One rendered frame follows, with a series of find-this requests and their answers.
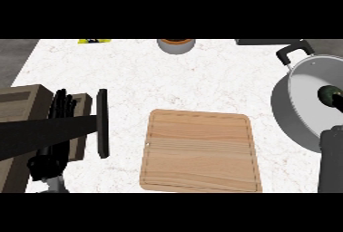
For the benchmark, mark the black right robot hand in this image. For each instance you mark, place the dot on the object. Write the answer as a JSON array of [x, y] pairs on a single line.
[[339, 102]]

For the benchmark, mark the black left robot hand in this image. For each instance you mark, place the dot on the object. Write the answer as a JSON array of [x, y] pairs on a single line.
[[61, 104]]

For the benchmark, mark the dark green squash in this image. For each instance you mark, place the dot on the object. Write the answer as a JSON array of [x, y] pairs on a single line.
[[326, 92]]

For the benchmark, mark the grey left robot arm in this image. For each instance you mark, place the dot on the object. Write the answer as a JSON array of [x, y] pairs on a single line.
[[55, 185]]

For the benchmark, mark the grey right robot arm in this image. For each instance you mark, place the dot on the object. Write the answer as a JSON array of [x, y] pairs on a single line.
[[332, 160]]

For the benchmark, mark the wooden cutting board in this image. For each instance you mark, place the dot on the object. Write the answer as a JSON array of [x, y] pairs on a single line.
[[201, 151]]

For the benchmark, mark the wooden cabinet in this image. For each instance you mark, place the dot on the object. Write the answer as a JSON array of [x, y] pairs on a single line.
[[20, 102]]

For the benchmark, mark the yellow packet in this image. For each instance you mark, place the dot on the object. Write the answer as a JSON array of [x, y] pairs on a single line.
[[93, 40]]

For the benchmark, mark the dark grey flat appliance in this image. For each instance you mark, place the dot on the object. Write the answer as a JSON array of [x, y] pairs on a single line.
[[268, 41]]

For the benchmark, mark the white cup with orange rim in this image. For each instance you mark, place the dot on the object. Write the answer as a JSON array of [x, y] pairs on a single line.
[[176, 46]]

